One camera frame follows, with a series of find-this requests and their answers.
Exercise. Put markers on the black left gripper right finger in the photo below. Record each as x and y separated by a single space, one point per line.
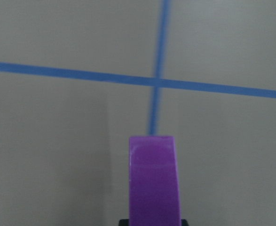
184 222

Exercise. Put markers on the purple trapezoid block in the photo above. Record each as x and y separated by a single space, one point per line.
154 198

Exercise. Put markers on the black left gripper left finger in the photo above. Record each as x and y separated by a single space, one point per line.
123 222

